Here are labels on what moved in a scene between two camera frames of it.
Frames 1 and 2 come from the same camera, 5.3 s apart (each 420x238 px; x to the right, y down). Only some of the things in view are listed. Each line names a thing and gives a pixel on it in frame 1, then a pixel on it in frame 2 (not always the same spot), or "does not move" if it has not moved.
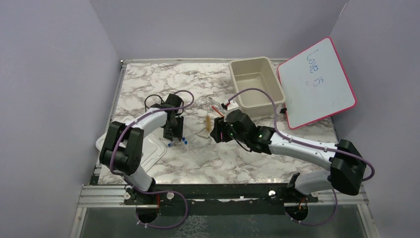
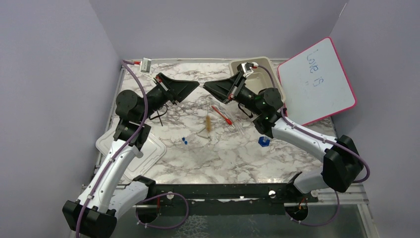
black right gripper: [220, 125] -> [228, 89]
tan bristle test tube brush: [208, 123] does not move
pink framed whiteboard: [315, 87] does not move
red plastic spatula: [213, 107] does not move
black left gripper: [178, 133] -> [174, 89]
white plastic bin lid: [153, 148] does not move
